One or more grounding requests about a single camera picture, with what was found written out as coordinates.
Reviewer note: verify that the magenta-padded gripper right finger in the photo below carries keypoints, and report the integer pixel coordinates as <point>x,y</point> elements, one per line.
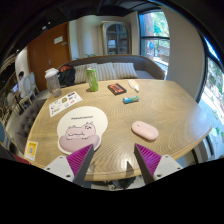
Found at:
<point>166,165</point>

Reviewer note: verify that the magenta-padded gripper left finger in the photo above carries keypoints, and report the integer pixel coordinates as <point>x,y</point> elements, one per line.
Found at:
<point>60,166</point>

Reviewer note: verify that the pink computer mouse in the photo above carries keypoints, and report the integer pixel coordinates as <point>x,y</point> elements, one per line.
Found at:
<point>145,130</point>

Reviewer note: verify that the white mouse pad, pink cartoon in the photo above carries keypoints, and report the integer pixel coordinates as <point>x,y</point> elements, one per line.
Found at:
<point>81,126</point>

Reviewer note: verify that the yellow square sticker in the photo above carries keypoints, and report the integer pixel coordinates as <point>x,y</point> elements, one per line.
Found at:
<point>31,150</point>

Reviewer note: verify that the grey tufted armchair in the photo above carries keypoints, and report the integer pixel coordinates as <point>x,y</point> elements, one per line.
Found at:
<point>28,120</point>

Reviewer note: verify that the white sticker sheet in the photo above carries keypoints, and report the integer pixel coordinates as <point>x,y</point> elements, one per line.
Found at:
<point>65,103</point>

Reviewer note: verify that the small teal pack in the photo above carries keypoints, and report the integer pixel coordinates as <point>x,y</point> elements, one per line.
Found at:
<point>130,99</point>

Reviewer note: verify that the clear shaker bottle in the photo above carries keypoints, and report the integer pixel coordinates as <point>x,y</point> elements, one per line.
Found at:
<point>53,85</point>

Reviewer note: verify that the white chair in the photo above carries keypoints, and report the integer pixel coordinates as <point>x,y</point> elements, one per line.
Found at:
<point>30,87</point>

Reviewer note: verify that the white plastic tube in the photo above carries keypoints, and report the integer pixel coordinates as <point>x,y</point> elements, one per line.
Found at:
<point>133,85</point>

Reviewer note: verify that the laptop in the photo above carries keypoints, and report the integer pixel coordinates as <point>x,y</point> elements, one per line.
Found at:
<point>15,88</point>

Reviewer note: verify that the black and red flat box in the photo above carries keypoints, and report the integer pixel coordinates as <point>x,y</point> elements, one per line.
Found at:
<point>117,89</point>

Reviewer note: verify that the black backpack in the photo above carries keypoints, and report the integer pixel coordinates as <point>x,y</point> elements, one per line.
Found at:
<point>67,76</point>

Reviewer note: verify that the person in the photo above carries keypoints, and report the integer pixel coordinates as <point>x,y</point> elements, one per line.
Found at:
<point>21,83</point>

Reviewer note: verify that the green drink can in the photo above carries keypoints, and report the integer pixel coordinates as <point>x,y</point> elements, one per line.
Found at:
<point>92,80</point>

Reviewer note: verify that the striped cushion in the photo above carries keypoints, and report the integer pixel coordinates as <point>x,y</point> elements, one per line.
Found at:
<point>106,71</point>
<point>81,74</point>
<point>126,70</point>

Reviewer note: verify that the grey curved sofa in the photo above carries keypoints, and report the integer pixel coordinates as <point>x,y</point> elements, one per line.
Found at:
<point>146,68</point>

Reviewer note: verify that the brown wooden door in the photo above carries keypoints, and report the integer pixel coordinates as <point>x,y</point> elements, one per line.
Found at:
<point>45,60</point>

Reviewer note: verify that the arched glass-door cabinet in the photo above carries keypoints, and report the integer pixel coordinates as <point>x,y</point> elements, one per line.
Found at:
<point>116,38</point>

